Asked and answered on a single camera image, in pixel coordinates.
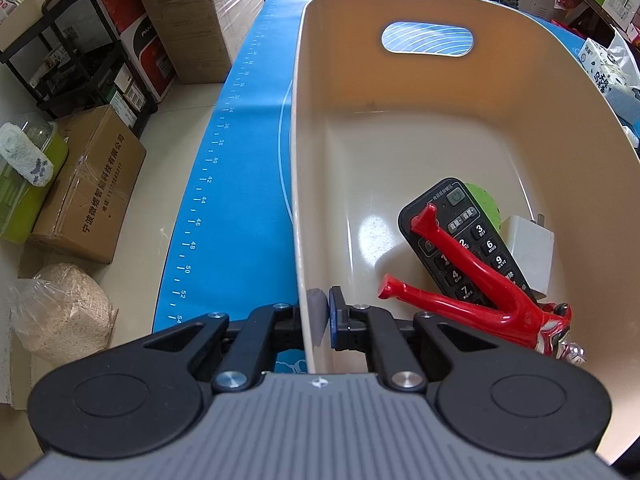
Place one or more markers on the brown cardboard box with text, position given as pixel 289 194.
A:
pixel 83 212

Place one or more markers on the green plastic container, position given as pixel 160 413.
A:
pixel 20 201

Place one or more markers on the black metal shelf rack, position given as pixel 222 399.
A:
pixel 68 57

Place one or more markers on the white power adapter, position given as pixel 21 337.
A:
pixel 532 247

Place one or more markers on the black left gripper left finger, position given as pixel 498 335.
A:
pixel 232 356

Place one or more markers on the white patterned tissue pack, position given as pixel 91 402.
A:
pixel 615 72

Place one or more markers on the green and yellow toy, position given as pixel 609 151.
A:
pixel 486 203

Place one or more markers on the beige plastic storage bin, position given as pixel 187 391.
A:
pixel 584 176

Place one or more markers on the white rolled towel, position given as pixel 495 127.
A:
pixel 24 157

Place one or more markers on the blue silicone measuring mat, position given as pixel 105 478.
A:
pixel 245 159

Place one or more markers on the bag of wood pellets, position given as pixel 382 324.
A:
pixel 61 314

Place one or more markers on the black TV remote control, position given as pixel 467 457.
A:
pixel 460 215

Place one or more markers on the large wrapped cardboard box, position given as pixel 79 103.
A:
pixel 202 37

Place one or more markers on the red and white box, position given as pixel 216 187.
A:
pixel 142 43

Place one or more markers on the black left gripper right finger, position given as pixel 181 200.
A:
pixel 413 355

